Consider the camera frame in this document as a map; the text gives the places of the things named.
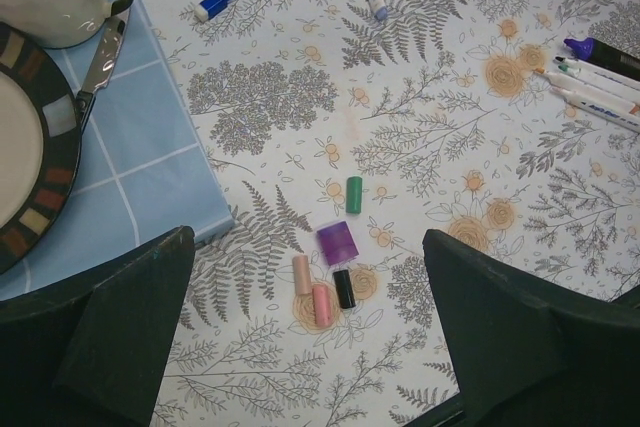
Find pink pen cap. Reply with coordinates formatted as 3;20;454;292
312;284;332;328

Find orange cap marker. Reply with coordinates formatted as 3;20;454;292
534;68;639;115

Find dark rimmed plate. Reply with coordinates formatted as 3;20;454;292
1;23;82;272

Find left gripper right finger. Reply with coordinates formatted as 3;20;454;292
416;229;639;426

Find purple pen cap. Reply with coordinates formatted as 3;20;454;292
316;221;359;266

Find metal knife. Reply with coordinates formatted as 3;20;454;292
76;16;126;130

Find floral tablecloth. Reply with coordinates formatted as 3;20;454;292
142;0;639;426

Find blue checkered placemat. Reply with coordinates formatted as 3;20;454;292
1;1;234;299

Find black pen cap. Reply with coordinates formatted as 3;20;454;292
333;269;356;310

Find purple cap marker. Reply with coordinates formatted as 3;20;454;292
564;37;639;81

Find black cap marker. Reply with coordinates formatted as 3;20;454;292
555;56;639;91

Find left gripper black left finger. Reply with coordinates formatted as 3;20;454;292
1;226;195;426

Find green pen cap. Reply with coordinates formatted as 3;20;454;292
345;176;363;214

